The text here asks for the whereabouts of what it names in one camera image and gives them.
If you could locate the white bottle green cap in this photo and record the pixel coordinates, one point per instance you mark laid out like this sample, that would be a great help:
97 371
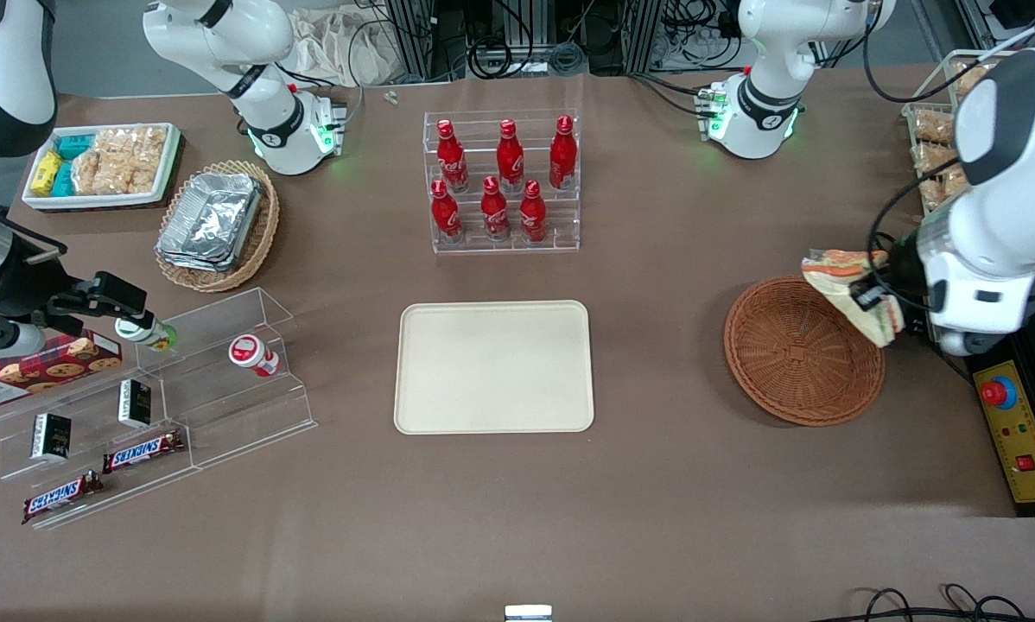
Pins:
146 333

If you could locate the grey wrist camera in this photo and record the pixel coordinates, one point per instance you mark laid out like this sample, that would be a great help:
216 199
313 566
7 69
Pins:
967 343
3 343

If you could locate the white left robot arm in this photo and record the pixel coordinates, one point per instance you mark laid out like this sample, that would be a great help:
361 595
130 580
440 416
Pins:
1001 242

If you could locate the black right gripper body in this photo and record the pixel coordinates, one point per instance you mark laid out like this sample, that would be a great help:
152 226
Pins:
18 283

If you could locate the clear acrylic bottle rack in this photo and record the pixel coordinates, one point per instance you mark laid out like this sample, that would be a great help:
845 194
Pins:
561 233

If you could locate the white cloth bag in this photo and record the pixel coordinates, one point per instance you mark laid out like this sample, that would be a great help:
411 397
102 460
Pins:
336 43

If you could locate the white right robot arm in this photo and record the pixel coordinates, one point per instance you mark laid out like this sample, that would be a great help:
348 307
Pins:
267 130

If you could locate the clear acrylic stepped shelf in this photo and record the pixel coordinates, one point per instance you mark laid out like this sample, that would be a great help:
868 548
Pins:
94 510
250 415

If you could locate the red cookie box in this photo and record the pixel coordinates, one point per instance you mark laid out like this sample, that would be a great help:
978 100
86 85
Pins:
51 367

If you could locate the rice cracker snack pack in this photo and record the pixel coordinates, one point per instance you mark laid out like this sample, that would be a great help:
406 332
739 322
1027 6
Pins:
146 155
107 164

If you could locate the puffed rice snack pack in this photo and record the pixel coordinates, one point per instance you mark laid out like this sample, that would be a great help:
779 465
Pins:
932 158
941 190
974 78
934 128

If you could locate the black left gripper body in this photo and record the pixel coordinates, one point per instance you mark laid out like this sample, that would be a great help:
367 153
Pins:
904 269

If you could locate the brown round wicker basket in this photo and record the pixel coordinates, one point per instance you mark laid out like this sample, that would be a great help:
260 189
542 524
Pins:
794 363

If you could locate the triangle sandwich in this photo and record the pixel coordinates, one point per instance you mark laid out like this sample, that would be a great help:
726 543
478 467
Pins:
841 272

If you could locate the teal snack pack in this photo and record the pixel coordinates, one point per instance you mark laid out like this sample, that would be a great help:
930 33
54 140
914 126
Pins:
73 145
63 180

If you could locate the Snickers chocolate bar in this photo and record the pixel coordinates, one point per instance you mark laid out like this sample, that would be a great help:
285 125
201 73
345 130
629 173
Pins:
60 497
144 451

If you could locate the red cola bottle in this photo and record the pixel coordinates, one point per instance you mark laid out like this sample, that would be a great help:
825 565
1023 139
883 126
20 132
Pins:
494 212
532 216
509 160
451 160
562 155
444 216

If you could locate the white plastic bin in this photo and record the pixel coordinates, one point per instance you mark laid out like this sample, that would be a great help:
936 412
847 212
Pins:
94 201

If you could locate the yellow control box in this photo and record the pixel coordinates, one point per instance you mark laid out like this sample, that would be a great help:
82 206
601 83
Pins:
1023 432

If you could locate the yellow snack pack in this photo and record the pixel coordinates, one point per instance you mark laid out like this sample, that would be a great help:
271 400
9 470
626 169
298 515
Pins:
46 173

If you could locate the small metal plate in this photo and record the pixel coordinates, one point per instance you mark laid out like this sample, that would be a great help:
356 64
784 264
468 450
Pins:
528 613

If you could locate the beige plastic tray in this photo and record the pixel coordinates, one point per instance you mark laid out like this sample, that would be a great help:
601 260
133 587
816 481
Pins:
493 367

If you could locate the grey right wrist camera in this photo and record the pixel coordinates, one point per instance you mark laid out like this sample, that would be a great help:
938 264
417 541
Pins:
3 343

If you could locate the stacked aluminium foil containers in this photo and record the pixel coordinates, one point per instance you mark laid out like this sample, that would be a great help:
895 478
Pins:
211 220

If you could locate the light tan wicker basket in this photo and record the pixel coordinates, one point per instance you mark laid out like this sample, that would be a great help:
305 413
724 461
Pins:
263 233

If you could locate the aluminium frame post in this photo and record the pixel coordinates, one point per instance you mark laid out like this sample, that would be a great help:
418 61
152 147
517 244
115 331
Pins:
643 34
414 39

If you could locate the white bottle red cap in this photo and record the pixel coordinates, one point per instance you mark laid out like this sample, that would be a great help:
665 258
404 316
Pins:
254 354

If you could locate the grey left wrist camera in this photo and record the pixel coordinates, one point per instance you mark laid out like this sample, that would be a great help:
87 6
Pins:
967 343

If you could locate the small black box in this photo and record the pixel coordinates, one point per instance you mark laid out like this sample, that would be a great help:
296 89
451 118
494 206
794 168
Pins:
135 403
51 436

